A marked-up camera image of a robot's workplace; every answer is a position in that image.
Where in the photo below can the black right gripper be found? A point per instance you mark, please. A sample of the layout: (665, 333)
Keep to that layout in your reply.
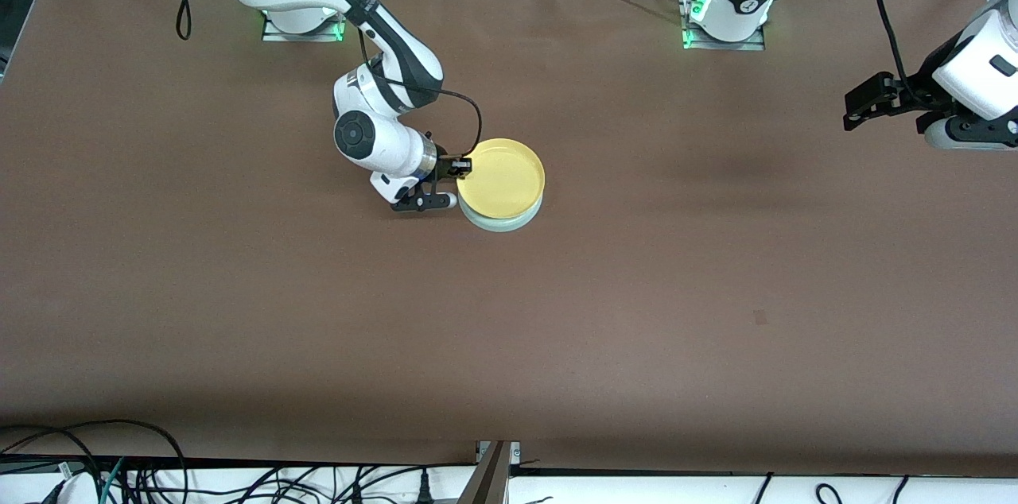
(444, 164)

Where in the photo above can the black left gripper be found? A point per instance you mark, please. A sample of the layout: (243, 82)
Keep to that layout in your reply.
(915, 88)

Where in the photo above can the yellow round plate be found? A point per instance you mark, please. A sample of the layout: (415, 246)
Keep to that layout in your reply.
(501, 178)

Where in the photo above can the pale green round plate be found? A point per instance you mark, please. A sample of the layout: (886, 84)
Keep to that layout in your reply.
(501, 226)

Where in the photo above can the brown table cover sheet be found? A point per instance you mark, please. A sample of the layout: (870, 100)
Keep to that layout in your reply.
(557, 329)

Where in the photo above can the aluminium profile beam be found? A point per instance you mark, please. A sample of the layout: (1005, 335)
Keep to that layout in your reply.
(487, 480)

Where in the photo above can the black power plug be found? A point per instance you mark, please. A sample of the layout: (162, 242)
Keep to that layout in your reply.
(424, 488)

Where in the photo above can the white lower shelf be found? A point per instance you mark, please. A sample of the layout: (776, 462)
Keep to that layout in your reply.
(636, 492)

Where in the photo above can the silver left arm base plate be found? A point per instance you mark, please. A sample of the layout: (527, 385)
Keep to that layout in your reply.
(747, 45)

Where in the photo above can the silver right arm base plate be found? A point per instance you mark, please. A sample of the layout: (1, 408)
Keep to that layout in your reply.
(326, 35)

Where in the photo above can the silver corner bracket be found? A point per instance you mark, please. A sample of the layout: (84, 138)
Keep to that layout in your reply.
(515, 452)

